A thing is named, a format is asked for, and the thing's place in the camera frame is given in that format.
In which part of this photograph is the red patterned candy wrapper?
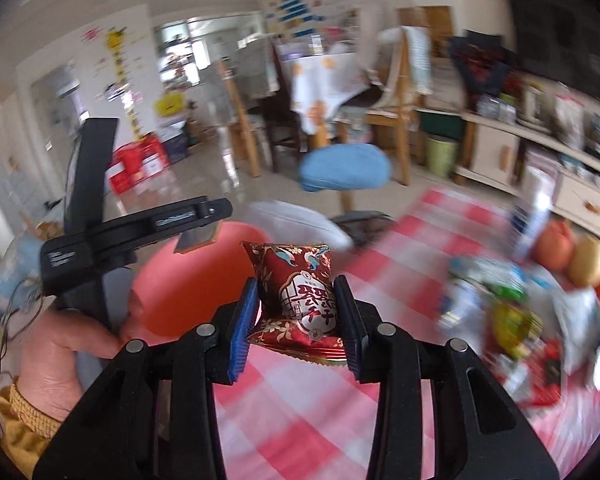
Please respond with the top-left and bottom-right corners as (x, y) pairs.
(242, 242), (346, 366)

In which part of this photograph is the silver foil packet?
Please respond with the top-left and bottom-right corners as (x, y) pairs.
(174, 226), (219, 254)

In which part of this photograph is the yellow sleeve left forearm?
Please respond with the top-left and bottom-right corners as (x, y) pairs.
(0, 382), (61, 479)

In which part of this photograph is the pink plastic trash bin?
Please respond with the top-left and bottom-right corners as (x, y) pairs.
(121, 221), (270, 344)

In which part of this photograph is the person's left hand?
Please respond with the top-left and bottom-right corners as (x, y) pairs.
(16, 292), (143, 422)

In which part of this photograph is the yellow crumpled wrapper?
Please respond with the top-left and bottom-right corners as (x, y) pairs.
(490, 300), (543, 360)

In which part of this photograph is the small white yogurt bottle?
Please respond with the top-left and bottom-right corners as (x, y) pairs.
(439, 278), (486, 330)

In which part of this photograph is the red black snack wrapper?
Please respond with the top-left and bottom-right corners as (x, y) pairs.
(498, 338), (562, 408)

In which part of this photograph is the red boxes stack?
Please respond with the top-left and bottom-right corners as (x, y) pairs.
(106, 133), (170, 195)

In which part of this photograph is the red white checkered tablecloth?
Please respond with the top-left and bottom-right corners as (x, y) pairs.
(215, 188), (600, 479)

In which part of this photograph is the green white snack wrapper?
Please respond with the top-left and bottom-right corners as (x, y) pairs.
(449, 256), (526, 301)

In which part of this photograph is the white blue pouch bag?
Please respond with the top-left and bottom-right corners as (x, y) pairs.
(552, 287), (600, 375)

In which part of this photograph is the red apple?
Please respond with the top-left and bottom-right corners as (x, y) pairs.
(532, 220), (576, 272)

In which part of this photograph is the light wooden chair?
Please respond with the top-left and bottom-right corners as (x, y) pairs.
(214, 60), (261, 178)

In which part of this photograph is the grey round pouf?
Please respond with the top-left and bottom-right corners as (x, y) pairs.
(240, 200), (353, 252)

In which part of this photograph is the yellow pear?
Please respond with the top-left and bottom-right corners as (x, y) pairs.
(567, 235), (600, 288)

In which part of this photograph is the dark wooden chair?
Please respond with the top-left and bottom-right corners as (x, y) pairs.
(259, 42), (302, 174)

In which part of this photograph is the green waste bin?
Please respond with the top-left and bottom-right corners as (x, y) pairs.
(426, 134), (460, 178)

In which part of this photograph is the blue cushioned stool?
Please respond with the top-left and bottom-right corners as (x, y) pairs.
(299, 143), (392, 192)

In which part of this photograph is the white tv cabinet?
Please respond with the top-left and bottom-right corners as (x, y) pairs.
(452, 109), (600, 252)

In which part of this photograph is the dining table white cloth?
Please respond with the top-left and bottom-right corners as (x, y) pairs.
(283, 53), (370, 136)

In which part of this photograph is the dark blue flower bouquet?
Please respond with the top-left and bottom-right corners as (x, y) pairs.
(449, 30), (517, 110)

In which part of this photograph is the black flat television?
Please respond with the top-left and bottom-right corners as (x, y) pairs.
(509, 0), (600, 100)

